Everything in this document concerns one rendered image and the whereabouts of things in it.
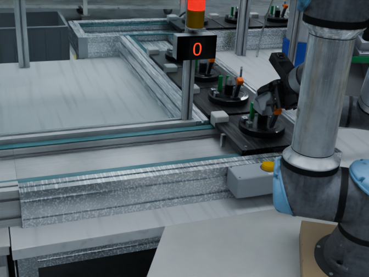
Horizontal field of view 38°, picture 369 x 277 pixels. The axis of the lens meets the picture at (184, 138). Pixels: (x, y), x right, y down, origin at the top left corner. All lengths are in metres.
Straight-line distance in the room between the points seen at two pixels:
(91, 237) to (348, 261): 0.59
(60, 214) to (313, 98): 0.68
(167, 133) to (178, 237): 0.42
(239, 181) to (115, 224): 0.33
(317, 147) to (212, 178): 0.43
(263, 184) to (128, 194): 0.35
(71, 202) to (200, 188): 0.34
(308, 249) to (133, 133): 0.65
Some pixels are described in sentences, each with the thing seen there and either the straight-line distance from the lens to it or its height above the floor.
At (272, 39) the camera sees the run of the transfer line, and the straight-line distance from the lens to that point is 2.95.
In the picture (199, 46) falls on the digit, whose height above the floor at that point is 1.21.
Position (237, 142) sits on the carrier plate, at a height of 0.97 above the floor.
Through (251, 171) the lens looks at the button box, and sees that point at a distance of 1.42.
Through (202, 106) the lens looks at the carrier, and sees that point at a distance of 1.78.
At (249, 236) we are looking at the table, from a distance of 1.35.
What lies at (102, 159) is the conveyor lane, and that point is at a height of 0.92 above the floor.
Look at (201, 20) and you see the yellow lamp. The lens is 1.56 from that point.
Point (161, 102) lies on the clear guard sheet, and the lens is 1.65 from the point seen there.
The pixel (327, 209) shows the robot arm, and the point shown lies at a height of 1.06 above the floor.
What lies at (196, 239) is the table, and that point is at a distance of 1.32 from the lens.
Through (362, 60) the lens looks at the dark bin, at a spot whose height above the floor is 1.20.
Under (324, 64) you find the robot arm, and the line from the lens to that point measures 1.02.
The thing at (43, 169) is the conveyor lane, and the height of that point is 0.92.
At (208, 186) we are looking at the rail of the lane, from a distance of 1.44.
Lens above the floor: 1.63
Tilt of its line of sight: 25 degrees down
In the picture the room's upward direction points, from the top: 3 degrees clockwise
